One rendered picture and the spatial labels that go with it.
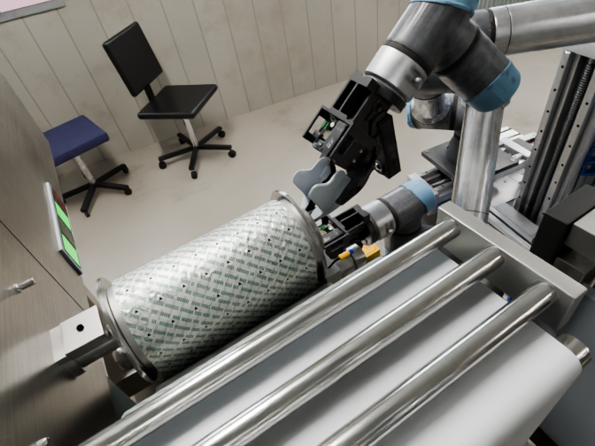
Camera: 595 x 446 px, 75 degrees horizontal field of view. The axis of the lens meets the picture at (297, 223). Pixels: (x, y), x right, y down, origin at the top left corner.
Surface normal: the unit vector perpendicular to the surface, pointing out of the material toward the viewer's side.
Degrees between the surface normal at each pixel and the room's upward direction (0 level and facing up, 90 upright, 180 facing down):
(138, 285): 5
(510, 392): 0
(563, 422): 90
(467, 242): 90
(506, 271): 90
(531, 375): 0
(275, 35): 90
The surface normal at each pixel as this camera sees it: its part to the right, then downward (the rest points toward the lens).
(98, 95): 0.38, 0.60
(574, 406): -0.84, 0.45
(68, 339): -0.15, -0.71
